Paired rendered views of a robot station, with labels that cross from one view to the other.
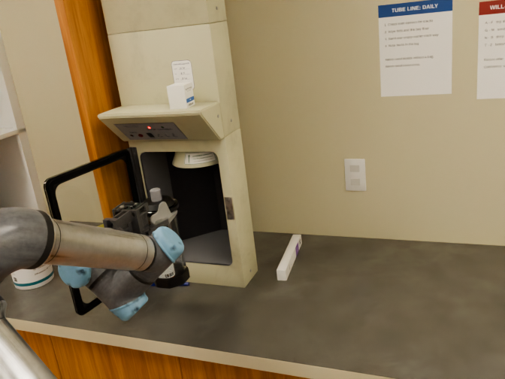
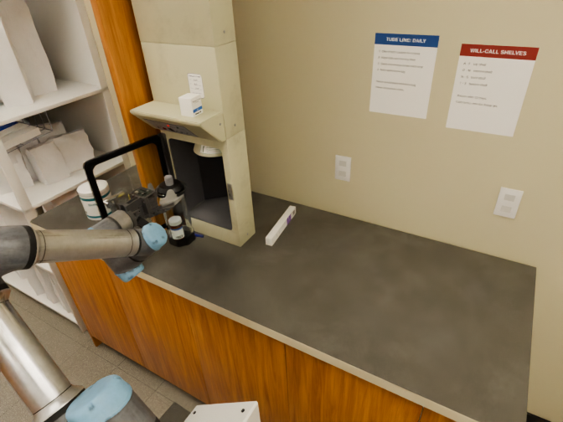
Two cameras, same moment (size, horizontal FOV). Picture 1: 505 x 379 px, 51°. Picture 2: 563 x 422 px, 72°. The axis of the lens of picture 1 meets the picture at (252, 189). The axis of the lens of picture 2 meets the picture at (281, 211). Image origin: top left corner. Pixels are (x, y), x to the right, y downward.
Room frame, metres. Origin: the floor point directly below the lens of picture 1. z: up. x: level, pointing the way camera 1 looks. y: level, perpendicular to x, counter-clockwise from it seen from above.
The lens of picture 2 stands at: (0.19, -0.29, 1.94)
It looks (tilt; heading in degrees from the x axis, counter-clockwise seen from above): 33 degrees down; 8
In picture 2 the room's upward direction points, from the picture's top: 3 degrees counter-clockwise
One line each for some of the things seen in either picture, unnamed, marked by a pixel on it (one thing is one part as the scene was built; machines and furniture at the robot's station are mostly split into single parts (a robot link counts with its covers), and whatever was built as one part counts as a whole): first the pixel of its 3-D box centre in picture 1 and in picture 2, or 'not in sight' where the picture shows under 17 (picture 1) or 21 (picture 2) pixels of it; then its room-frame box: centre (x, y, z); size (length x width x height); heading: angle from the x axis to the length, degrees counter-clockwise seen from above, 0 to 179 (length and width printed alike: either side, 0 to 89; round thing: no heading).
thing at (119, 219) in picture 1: (126, 226); (139, 207); (1.20, 0.31, 1.27); 0.12 x 0.08 x 0.09; 156
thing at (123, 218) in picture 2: not in sight; (120, 222); (1.12, 0.35, 1.26); 0.08 x 0.05 x 0.08; 66
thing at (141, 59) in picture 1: (198, 154); (215, 141); (1.60, 0.15, 1.33); 0.32 x 0.25 x 0.77; 66
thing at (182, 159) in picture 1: (199, 150); (215, 141); (1.57, 0.15, 1.34); 0.18 x 0.18 x 0.05
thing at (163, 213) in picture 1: (164, 212); (171, 196); (1.27, 0.23, 1.27); 0.09 x 0.03 x 0.06; 131
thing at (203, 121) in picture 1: (160, 125); (178, 125); (1.43, 0.23, 1.46); 0.32 x 0.11 x 0.10; 66
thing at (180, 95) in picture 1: (180, 95); (190, 105); (1.40, 0.16, 1.54); 0.05 x 0.05 x 0.06; 70
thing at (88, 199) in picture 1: (104, 229); (136, 195); (1.40, 0.43, 1.19); 0.30 x 0.01 x 0.40; 147
